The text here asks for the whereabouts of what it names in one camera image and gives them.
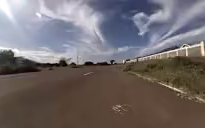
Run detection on distant trees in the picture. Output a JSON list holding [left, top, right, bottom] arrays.
[[58, 57, 117, 67]]

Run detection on white dashed centre line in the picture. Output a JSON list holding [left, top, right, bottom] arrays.
[[83, 71, 95, 77]]

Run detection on reddish-brown asphalt road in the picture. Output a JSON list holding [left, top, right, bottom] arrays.
[[0, 64, 205, 128]]

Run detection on white road marking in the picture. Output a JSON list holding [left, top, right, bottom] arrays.
[[111, 103, 132, 116]]

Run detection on dry grass verge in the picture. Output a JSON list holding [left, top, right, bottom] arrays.
[[122, 55, 205, 101]]

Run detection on pale kerb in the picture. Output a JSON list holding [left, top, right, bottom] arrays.
[[123, 68, 205, 107]]

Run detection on row of dark trees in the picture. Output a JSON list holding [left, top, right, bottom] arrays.
[[0, 49, 42, 76]]

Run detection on long pale boundary wall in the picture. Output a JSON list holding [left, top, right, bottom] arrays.
[[122, 40, 205, 65]]

